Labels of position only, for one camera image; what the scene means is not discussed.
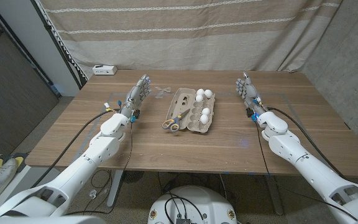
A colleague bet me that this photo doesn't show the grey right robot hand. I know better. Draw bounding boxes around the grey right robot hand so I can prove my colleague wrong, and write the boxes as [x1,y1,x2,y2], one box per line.
[235,72,269,118]

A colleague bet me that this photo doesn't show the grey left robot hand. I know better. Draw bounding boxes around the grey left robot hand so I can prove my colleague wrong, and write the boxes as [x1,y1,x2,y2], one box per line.
[119,73,153,123]

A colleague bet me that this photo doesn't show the scissors with grey yellow handles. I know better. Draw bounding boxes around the scissors with grey yellow handles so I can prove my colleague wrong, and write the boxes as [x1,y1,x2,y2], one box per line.
[162,108,191,133]

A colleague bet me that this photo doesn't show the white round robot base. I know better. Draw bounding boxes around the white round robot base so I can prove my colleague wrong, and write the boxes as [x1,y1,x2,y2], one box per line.
[147,185,237,224]

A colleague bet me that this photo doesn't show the grey cardboard egg carton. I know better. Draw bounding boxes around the grey cardboard egg carton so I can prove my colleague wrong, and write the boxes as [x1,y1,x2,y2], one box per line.
[165,87,216,134]

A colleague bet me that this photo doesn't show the white power strip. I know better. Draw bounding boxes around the white power strip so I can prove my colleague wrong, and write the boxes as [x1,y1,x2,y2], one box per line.
[92,64,118,76]

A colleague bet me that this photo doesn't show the black ribbed round object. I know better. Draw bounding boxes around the black ribbed round object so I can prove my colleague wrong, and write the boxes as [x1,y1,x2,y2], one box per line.
[122,170,145,184]

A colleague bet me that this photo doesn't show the beige striped curtain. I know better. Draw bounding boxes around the beige striped curtain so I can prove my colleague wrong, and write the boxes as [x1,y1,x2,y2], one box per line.
[39,0,343,73]

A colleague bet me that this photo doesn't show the white table leg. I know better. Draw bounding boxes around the white table leg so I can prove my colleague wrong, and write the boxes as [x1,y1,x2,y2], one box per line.
[106,169,124,208]
[264,174,285,216]

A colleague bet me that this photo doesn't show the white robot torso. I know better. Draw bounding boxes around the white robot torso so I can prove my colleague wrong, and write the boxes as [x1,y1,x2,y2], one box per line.
[0,215,107,224]

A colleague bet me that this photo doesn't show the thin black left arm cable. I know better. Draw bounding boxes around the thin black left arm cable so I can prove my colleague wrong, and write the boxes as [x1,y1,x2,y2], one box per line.
[65,120,134,216]

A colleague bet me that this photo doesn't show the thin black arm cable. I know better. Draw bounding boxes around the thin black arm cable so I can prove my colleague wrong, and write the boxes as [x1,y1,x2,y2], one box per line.
[65,120,134,216]
[254,120,358,222]

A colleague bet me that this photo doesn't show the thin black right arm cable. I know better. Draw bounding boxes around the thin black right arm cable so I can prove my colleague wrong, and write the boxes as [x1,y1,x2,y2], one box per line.
[254,120,358,222]

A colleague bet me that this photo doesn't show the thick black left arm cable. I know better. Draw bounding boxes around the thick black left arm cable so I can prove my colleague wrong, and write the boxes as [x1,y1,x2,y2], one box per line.
[30,108,119,189]

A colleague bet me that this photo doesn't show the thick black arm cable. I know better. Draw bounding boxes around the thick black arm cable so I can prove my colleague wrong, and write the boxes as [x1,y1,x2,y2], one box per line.
[30,108,119,189]
[266,106,345,179]

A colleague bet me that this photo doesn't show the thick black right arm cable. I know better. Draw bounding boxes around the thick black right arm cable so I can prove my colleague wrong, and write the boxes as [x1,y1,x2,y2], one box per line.
[266,106,345,179]

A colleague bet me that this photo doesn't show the thin black floor cable loop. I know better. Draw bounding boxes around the thin black floor cable loop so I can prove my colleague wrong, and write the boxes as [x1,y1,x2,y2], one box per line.
[90,169,114,190]

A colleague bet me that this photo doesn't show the black slanted frame post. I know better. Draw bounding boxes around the black slanted frame post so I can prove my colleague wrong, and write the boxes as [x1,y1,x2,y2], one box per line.
[29,0,88,91]

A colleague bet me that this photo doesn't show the black looped base cable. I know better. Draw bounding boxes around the black looped base cable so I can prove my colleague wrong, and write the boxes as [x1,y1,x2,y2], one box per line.
[164,192,205,224]

